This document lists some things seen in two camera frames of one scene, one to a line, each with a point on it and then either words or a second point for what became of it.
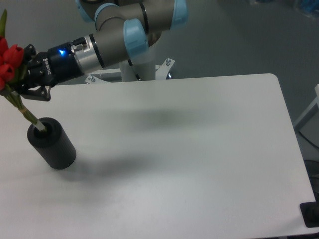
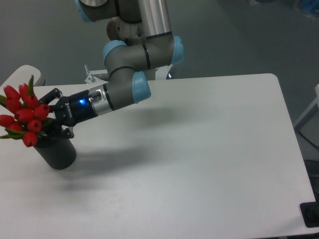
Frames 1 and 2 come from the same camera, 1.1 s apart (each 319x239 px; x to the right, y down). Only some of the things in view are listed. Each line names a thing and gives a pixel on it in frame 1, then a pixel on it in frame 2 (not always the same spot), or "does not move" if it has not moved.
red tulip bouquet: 11,61 → 26,116
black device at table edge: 310,211 does not move
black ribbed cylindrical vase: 53,144 does not move
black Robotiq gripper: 46,69 → 71,111
